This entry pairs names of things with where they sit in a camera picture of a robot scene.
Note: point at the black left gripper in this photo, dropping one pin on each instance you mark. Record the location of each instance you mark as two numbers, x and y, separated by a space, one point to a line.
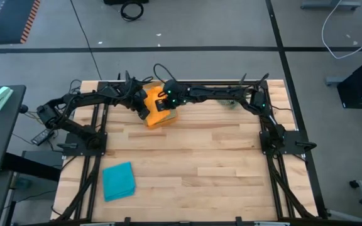
137 97

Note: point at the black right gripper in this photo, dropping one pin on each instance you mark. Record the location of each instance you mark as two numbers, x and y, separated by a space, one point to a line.
174 94

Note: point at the orange plastic bin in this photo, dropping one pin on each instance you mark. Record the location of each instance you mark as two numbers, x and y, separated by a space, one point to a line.
171 123

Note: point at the teal microfiber towel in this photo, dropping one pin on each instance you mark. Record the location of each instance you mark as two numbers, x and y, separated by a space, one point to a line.
118 182

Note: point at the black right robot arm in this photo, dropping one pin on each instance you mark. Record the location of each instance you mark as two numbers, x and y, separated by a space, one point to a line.
218 92

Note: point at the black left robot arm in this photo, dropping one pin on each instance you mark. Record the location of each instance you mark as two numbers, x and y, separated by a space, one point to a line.
74 100

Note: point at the small potted succulent plant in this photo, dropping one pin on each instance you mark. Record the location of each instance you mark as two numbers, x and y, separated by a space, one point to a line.
229 104

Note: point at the black power adapter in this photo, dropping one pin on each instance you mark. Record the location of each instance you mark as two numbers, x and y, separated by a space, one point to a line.
39 138

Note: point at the black round knob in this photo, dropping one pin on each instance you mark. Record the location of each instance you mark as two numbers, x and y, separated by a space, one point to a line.
24 109

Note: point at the black desk base beam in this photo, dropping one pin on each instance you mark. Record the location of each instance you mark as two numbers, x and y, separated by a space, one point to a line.
27 164

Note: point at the black mat with orange edge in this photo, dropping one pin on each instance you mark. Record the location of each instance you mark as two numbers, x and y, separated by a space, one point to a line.
8 22

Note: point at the grey equipment base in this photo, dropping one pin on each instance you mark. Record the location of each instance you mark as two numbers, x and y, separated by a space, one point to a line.
325 4

